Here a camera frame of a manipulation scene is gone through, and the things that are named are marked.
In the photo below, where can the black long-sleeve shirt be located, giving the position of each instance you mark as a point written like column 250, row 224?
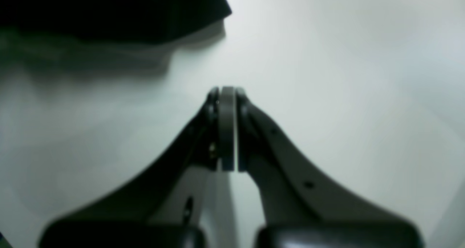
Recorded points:
column 146, row 21

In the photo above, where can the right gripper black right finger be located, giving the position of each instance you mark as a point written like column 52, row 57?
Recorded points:
column 303, row 207

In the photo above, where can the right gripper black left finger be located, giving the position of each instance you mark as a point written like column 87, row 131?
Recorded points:
column 161, row 207

